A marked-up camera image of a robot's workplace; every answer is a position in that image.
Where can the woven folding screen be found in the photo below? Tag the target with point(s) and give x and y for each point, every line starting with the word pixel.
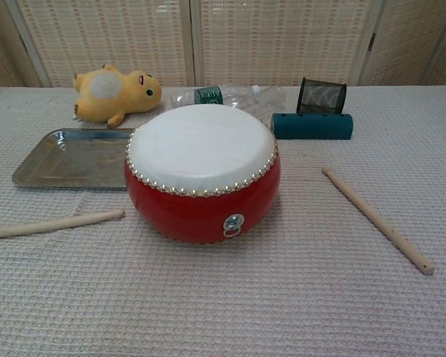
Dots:
pixel 267 41

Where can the teal block with holes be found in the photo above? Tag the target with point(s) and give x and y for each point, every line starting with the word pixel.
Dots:
pixel 312 127

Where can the wooden drumstick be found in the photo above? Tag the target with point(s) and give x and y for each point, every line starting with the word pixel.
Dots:
pixel 375 219
pixel 52 224

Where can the clear bottle with green label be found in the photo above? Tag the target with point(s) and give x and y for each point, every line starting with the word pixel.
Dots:
pixel 208 95

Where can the red drum with white skin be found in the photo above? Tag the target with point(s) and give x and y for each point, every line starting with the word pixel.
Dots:
pixel 200 148

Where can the yellow plush toy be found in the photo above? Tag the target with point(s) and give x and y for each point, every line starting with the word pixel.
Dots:
pixel 130 96

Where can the woven beige table cloth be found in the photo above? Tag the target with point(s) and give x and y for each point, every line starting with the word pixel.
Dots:
pixel 223 297

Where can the black mesh pen holder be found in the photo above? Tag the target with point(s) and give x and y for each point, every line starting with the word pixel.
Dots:
pixel 319 94

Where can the stainless steel tray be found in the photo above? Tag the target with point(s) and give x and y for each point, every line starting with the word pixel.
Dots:
pixel 59 160

